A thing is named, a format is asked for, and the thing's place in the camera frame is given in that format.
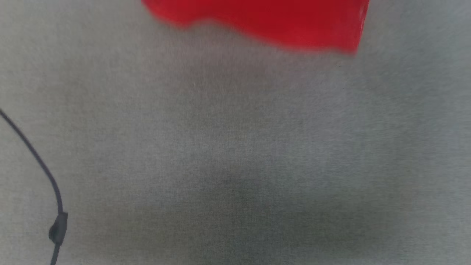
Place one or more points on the red and white garment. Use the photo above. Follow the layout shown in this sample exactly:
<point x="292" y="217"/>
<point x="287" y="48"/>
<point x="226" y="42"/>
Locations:
<point x="272" y="20"/>

